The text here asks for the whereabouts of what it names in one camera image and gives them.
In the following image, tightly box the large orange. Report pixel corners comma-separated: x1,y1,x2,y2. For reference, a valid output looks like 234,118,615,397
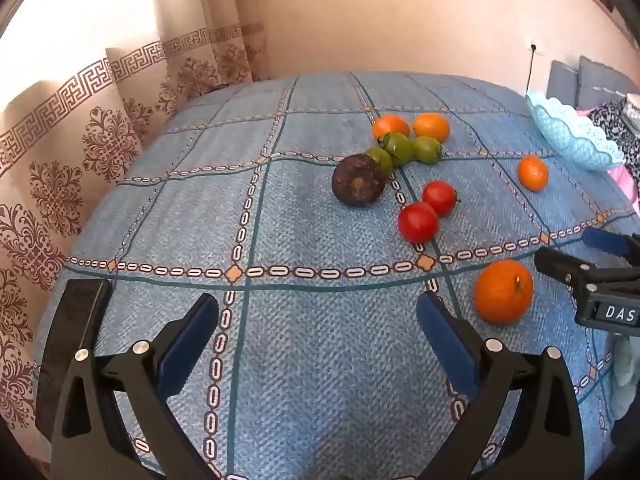
474,259,534,325

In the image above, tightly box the light blue lattice basket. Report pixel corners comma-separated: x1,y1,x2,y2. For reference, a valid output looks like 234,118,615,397
525,90,625,171

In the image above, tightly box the red tomato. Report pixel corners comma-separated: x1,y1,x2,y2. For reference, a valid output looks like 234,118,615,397
422,180,458,217
397,202,439,244

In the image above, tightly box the green fruit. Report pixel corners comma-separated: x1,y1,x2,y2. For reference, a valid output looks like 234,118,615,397
412,136,442,165
378,132,414,168
366,146,394,176

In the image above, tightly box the small orange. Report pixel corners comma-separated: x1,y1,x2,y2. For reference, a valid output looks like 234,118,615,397
518,155,549,192

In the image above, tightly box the dark brown round fruit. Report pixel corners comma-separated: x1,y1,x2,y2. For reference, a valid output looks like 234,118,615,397
331,154,387,207

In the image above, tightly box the red tomato front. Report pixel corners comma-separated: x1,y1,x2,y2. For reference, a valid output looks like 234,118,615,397
397,202,439,244

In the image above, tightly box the blue patterned bedspread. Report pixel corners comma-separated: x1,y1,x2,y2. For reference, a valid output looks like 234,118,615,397
58,73,639,479

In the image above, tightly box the pile of clothes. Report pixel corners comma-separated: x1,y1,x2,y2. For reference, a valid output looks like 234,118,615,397
580,93,639,212

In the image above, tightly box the beige patterned curtain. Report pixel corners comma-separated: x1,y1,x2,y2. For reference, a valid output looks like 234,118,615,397
1,0,267,464

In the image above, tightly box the grey upholstered headboard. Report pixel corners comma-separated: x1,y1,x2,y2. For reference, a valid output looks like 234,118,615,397
547,55,639,110

